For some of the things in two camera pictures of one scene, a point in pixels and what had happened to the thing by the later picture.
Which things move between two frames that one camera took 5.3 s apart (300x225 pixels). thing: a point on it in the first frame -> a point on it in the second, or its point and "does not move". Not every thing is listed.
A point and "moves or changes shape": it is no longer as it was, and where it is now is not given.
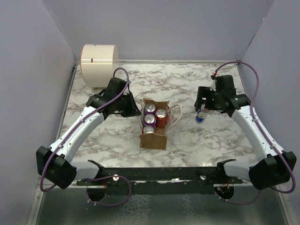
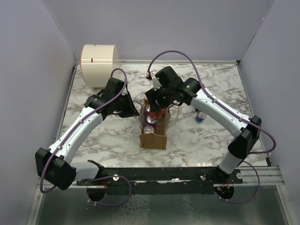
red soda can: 161,116 moves or changes shape
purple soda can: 150,108 does not move
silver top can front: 148,129 does not move
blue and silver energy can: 200,116 does not move
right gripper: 206,92 -> 153,95
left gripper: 133,110 does not move
